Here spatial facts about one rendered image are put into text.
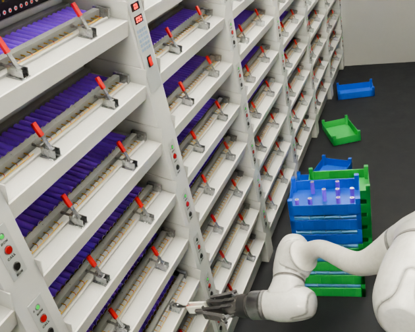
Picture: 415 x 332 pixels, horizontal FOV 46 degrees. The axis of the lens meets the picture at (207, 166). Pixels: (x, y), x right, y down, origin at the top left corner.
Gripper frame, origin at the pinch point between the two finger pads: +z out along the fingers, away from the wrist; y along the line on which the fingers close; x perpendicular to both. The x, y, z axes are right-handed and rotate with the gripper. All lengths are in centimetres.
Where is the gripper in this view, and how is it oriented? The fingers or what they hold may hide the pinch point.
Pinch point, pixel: (197, 307)
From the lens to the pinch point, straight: 172.0
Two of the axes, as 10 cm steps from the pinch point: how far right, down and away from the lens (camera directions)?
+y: 3.6, -5.2, 7.8
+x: -4.0, -8.4, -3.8
